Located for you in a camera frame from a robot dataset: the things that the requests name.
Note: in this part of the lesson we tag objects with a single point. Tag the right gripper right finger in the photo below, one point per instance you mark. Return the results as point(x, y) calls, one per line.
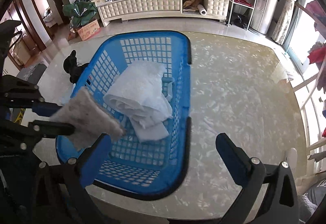
point(280, 204)

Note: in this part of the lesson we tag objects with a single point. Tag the green bag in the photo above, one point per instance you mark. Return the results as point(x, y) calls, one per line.
point(80, 13)

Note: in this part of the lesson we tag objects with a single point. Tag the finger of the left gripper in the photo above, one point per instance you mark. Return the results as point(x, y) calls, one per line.
point(45, 109)
point(51, 129)

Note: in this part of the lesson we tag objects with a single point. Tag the light blue folded cloth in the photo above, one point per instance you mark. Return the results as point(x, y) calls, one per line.
point(66, 97)

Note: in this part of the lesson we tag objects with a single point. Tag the grey speckled cloth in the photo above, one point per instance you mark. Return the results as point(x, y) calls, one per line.
point(89, 119)

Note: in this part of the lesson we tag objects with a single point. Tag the grey cushioned chair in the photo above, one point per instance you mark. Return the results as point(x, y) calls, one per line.
point(32, 74)

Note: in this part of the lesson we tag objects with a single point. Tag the blue plastic basket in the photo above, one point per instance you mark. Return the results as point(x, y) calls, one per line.
point(148, 170)

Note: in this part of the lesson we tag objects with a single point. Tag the patterned curtain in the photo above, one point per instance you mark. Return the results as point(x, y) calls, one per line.
point(283, 24)

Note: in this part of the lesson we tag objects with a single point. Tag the white paper towel roll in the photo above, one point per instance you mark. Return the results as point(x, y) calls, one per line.
point(202, 10)

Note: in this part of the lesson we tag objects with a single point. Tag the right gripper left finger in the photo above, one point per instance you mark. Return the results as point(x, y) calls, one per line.
point(80, 173)

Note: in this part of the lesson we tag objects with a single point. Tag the clothes drying rack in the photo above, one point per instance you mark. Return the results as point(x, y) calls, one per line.
point(316, 77)

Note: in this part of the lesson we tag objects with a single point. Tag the white tufted tv cabinet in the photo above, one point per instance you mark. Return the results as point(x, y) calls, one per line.
point(143, 9)

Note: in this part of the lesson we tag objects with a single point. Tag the black dragon plush toy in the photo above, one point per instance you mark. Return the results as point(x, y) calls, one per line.
point(72, 68)

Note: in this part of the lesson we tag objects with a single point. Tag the cardboard box red print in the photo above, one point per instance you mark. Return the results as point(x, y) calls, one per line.
point(88, 30)

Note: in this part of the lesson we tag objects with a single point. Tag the white knitted towel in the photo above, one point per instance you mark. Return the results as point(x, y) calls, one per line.
point(137, 94)

